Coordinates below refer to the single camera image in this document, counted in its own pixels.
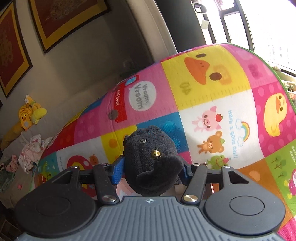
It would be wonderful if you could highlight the grey sofa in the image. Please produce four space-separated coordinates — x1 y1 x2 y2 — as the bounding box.
1 114 77 208

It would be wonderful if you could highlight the yellow duck plush toy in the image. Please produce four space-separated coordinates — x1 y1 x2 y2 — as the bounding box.
1 95 47 151

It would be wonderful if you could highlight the colourful cartoon play mat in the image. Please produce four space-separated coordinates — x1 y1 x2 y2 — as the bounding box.
32 44 295 240

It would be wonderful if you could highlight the white pink crumpled cloth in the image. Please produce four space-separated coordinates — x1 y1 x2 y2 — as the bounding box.
18 134 52 173

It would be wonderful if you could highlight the black plush bear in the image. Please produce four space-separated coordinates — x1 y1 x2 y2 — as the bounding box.
123 126 184 196

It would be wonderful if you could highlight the pink plush toy on sofa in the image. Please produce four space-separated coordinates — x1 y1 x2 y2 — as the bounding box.
1 155 18 173

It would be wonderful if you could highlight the framed red gold picture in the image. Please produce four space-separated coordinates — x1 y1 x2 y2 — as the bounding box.
28 0 111 53

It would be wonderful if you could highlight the pink cardboard box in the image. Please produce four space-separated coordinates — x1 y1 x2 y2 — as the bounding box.
114 162 216 198

